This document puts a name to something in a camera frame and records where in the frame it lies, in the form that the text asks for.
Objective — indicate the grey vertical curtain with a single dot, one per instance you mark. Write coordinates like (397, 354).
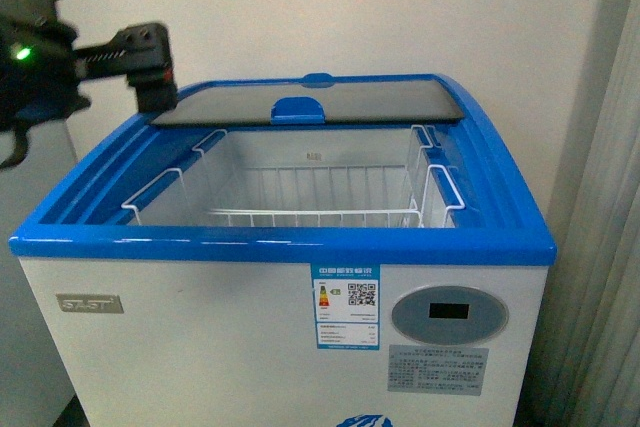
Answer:
(584, 366)

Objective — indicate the sliding glass freezer lid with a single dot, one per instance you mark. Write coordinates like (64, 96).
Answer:
(315, 99)

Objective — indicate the grey instruction sticker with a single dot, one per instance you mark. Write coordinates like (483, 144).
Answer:
(440, 370)

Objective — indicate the blue energy label sticker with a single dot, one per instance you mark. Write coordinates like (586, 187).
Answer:
(346, 306)

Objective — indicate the silver brand badge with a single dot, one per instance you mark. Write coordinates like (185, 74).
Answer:
(90, 303)

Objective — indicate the white blue chest freezer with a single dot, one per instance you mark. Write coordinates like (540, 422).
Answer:
(218, 326)

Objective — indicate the white wire freezer basket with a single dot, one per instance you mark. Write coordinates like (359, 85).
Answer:
(326, 178)

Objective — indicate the oval grey control panel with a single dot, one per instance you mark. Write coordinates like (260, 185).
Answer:
(449, 315)

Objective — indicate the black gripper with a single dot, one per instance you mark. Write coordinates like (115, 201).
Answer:
(40, 71)

